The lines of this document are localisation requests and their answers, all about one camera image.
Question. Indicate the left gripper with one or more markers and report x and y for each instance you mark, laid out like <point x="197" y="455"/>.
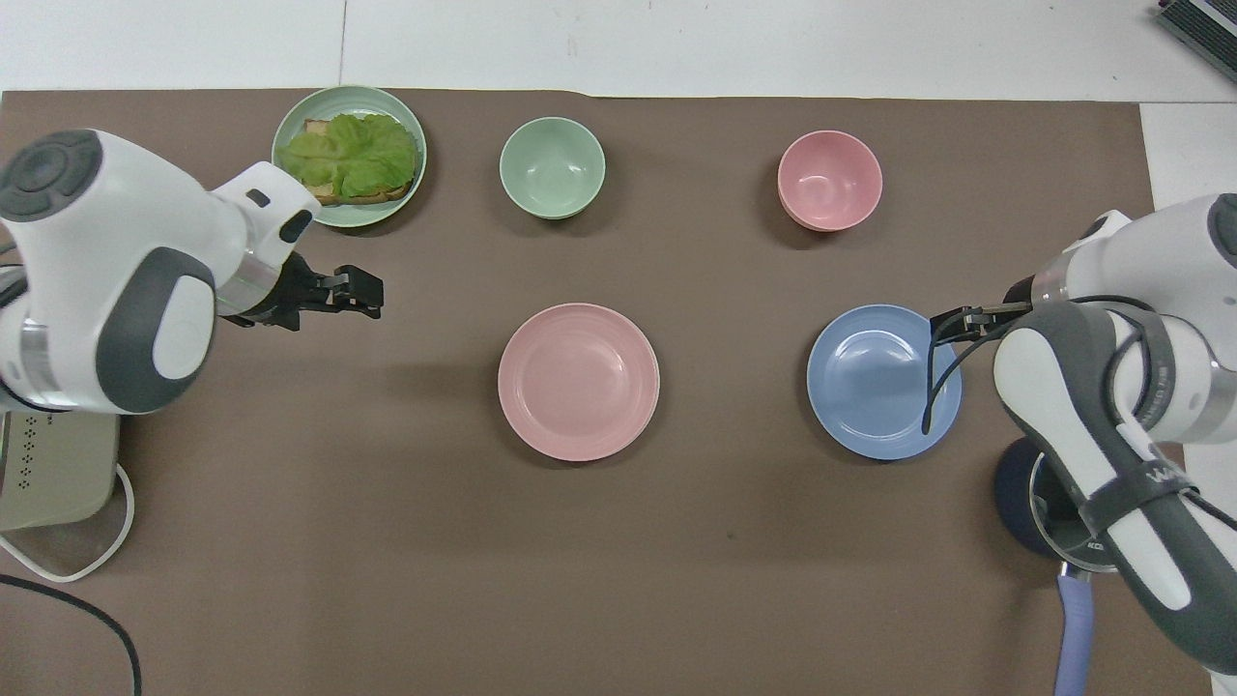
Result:
<point x="280" y="295"/>

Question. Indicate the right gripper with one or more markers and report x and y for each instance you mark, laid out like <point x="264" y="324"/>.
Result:
<point x="1019" y="291"/>

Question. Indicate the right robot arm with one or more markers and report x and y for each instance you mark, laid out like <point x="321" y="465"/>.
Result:
<point x="1063" y="406"/>

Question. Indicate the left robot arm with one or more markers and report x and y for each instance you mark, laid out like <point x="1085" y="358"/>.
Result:
<point x="97" y="222"/>

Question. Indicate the toast slice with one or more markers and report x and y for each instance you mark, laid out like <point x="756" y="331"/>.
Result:
<point x="333" y="196"/>

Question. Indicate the green plate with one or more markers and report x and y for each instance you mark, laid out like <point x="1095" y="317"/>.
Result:
<point x="406" y="198"/>

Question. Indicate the green lettuce leaf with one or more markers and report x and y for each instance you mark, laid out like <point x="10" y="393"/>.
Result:
<point x="353" y="155"/>

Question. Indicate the blue plate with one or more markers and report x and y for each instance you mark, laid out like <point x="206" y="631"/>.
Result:
<point x="870" y="387"/>

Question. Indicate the pink bowl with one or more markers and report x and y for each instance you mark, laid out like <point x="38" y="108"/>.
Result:
<point x="829" y="180"/>

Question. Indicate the green bowl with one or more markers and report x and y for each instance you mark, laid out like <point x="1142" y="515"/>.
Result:
<point x="552" y="168"/>

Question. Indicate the pink plate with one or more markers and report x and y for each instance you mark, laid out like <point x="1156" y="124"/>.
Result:
<point x="578" y="381"/>

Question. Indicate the grey ribbed device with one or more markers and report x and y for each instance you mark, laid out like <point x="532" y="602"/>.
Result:
<point x="1203" y="21"/>

